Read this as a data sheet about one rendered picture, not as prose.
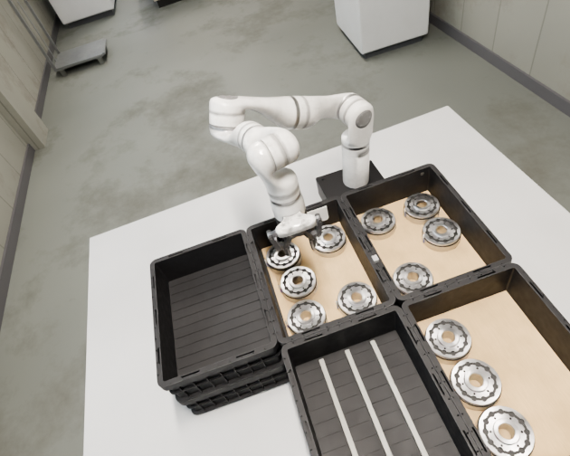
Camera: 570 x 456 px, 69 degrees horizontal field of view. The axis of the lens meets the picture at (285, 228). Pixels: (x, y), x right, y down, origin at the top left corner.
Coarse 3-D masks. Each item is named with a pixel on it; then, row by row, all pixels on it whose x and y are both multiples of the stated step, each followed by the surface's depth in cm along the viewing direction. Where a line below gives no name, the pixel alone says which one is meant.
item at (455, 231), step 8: (424, 224) 120; (432, 224) 119; (448, 224) 118; (456, 224) 117; (424, 232) 118; (456, 232) 116; (432, 240) 116; (440, 240) 115; (448, 240) 115; (456, 240) 114
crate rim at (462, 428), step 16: (352, 320) 98; (368, 320) 97; (320, 336) 97; (416, 336) 92; (288, 368) 93; (432, 368) 87; (448, 400) 82; (304, 416) 86; (304, 432) 84; (464, 432) 80
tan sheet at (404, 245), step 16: (400, 208) 130; (400, 224) 125; (416, 224) 124; (384, 240) 123; (400, 240) 122; (416, 240) 121; (464, 240) 117; (384, 256) 119; (400, 256) 118; (416, 256) 117; (432, 256) 116; (448, 256) 115; (464, 256) 114; (432, 272) 113; (448, 272) 112; (464, 272) 111
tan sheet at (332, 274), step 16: (336, 224) 131; (304, 240) 129; (304, 256) 125; (320, 256) 124; (336, 256) 123; (352, 256) 122; (272, 272) 124; (320, 272) 120; (336, 272) 119; (352, 272) 118; (320, 288) 117; (336, 288) 116; (288, 304) 116; (320, 304) 114; (336, 304) 113
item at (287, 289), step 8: (288, 272) 119; (296, 272) 118; (304, 272) 117; (312, 272) 117; (280, 280) 117; (288, 280) 117; (312, 280) 115; (288, 288) 116; (304, 288) 114; (312, 288) 114; (296, 296) 113
